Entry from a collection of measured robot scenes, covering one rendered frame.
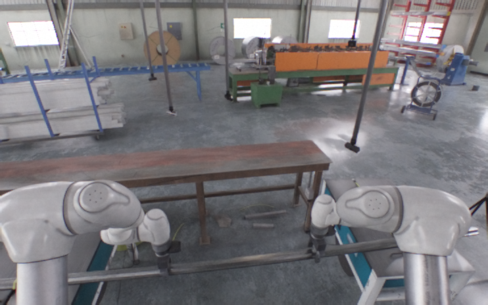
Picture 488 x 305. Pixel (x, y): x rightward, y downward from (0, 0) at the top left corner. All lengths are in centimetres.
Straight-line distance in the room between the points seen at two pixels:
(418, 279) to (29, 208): 94
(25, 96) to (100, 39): 951
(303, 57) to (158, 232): 623
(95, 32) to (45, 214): 1374
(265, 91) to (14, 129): 475
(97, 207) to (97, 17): 1375
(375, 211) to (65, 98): 469
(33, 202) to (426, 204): 94
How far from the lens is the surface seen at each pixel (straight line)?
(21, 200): 74
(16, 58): 1560
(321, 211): 125
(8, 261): 194
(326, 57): 729
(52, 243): 72
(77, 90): 480
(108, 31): 1419
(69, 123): 503
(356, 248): 162
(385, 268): 162
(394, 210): 74
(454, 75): 1135
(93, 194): 63
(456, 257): 190
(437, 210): 79
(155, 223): 117
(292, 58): 679
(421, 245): 78
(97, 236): 179
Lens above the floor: 189
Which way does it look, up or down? 29 degrees down
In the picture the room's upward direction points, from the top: straight up
